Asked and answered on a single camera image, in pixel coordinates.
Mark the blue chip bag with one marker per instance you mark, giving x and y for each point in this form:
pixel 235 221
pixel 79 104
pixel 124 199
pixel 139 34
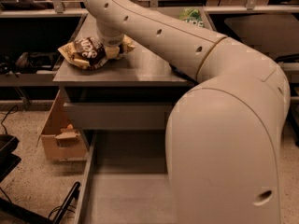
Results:
pixel 182 75

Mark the open middle drawer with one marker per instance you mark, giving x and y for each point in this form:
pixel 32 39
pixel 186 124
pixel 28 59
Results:
pixel 125 180

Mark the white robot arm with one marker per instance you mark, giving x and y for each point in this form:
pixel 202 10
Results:
pixel 223 136

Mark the closed top drawer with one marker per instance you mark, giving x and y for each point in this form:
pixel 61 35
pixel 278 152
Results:
pixel 118 116

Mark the black chair base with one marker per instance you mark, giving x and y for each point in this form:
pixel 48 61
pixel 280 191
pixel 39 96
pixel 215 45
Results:
pixel 19 194

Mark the grey drawer cabinet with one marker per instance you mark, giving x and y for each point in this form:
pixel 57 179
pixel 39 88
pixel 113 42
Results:
pixel 139 77

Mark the cardboard box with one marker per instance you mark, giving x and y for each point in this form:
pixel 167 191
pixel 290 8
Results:
pixel 60 140

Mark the green chip bag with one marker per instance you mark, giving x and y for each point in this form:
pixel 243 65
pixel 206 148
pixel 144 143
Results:
pixel 191 16

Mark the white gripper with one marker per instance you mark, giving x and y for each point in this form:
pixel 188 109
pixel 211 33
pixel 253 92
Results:
pixel 111 41

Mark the black headphones on shelf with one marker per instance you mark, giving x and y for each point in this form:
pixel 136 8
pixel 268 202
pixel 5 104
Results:
pixel 31 62

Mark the brown chip bag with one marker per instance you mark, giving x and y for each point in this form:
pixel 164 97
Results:
pixel 89 53

